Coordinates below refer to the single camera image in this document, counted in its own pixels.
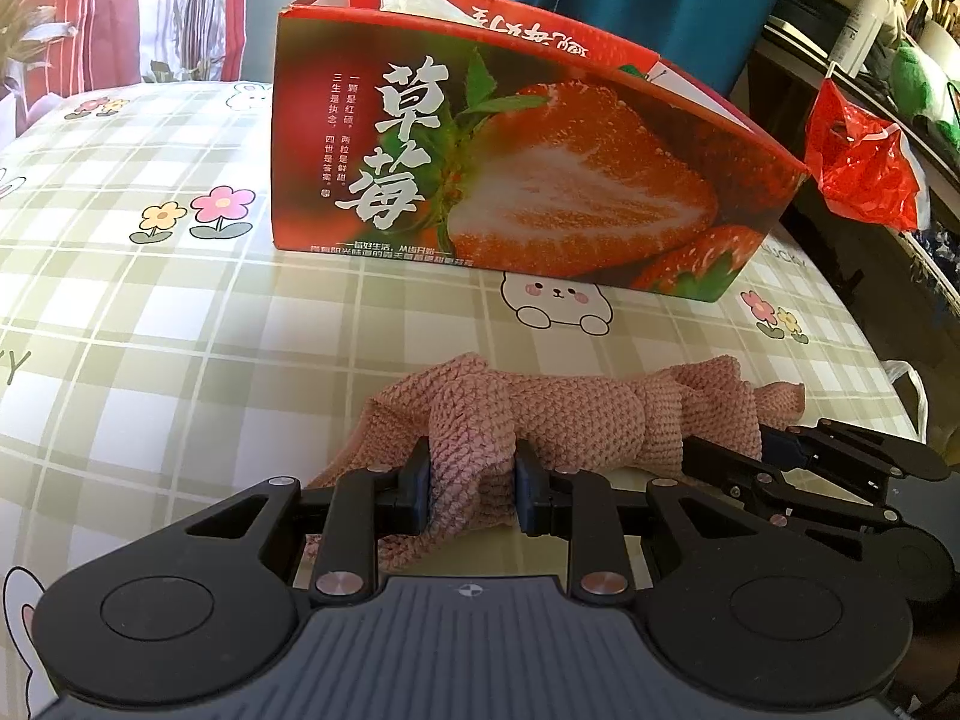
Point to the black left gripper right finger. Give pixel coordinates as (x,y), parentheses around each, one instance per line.
(581,509)

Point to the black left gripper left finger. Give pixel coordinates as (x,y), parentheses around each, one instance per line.
(351,518)

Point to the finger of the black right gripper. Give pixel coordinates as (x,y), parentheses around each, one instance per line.
(764,491)
(838,448)

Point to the pink knitted cloth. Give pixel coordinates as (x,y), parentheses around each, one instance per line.
(473,416)

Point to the white plastic bag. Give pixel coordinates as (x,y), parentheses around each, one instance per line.
(909,383)

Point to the dark wooden shelf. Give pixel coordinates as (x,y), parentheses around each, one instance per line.
(902,287)

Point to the checked bunny tablecloth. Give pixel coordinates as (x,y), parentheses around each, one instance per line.
(159,353)

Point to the red plastic bag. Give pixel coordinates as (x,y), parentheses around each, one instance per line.
(863,165)

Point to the red strawberry cardboard box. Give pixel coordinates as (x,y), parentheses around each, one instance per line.
(514,140)

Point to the white tube bottle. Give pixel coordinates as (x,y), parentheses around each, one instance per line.
(857,37)

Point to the potted green plant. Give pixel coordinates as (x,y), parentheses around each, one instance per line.
(27,30)

